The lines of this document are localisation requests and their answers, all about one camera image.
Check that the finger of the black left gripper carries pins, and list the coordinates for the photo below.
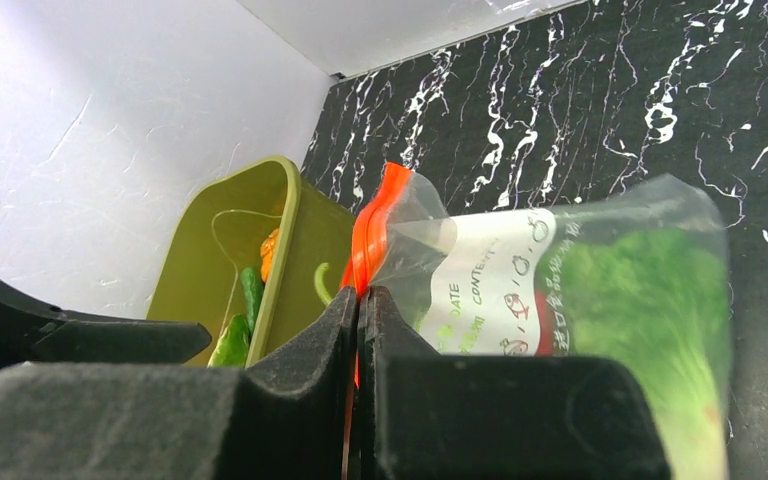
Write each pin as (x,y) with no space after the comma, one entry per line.
(35,331)

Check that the green chili pepper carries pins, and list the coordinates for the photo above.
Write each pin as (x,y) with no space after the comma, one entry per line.
(319,284)

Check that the green lettuce head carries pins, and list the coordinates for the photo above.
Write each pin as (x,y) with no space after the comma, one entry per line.
(657,302)

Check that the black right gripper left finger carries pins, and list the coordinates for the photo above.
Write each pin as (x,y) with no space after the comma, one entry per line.
(281,418)

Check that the watermelon slice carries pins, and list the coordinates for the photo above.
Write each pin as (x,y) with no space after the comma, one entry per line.
(233,345)

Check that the dark green cucumber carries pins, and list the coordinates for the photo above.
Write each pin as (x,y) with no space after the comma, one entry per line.
(253,290)

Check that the olive green plastic basket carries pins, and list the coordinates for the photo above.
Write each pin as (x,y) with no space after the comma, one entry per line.
(220,233)

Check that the clear zip top bag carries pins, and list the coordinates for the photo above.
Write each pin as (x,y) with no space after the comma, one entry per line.
(466,284)

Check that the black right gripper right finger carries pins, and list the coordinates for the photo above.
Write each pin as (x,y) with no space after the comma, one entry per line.
(425,415)

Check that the orange bumpy fruit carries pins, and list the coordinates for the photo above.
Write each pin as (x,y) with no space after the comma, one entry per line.
(266,252)

